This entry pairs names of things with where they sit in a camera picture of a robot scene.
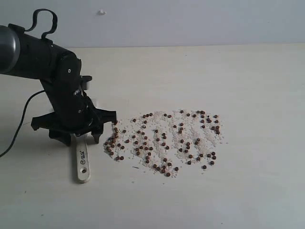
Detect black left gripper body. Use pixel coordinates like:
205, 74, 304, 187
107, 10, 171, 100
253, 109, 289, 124
52, 93, 100, 134

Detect white paint brush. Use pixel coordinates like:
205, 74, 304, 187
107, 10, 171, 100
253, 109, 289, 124
71, 134, 91, 184

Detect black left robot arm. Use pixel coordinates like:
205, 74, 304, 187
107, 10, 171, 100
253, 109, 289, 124
0, 24, 117, 146

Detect pile of rice and beans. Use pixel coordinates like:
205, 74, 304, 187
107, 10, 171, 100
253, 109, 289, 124
103, 109, 224, 177

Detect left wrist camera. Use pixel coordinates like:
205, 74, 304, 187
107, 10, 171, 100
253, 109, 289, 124
81, 75, 92, 91

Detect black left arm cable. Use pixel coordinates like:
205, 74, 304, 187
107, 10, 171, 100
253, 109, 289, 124
0, 9, 59, 157

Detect small white wall plug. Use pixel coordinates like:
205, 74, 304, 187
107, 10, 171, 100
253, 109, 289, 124
97, 9, 107, 16

